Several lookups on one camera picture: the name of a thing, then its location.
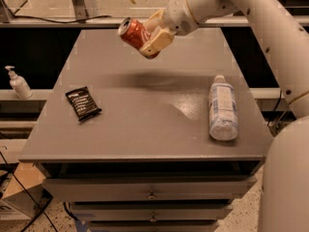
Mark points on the cardboard box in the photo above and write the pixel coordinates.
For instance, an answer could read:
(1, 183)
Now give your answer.
(21, 193)

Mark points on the middle grey drawer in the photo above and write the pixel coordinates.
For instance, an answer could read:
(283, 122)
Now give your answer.
(151, 212)

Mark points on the grey metal bracket left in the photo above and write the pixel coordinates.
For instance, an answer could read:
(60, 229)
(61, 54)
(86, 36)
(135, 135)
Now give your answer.
(79, 10)

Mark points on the grey drawer cabinet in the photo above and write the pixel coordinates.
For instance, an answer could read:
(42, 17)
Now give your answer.
(155, 115)

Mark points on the red coke can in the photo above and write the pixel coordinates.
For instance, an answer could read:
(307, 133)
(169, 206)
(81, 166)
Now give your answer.
(134, 33)

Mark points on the white pump dispenser bottle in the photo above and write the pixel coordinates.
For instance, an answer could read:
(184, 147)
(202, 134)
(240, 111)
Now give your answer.
(19, 84)

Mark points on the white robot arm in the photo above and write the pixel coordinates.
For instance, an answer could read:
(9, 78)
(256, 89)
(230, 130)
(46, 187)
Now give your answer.
(285, 44)

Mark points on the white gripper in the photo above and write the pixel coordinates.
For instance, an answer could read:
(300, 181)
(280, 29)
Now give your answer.
(178, 18)

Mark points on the grey drawer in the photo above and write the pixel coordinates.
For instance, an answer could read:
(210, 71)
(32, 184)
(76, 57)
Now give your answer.
(159, 226)
(151, 212)
(148, 189)

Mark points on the bottom grey drawer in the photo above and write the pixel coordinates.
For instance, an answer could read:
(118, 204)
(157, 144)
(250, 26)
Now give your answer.
(159, 226)

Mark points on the top grey drawer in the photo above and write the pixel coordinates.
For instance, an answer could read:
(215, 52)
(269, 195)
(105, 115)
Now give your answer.
(148, 189)

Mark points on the black snack bar packet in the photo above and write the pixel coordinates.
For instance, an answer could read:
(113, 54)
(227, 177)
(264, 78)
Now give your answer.
(83, 103)

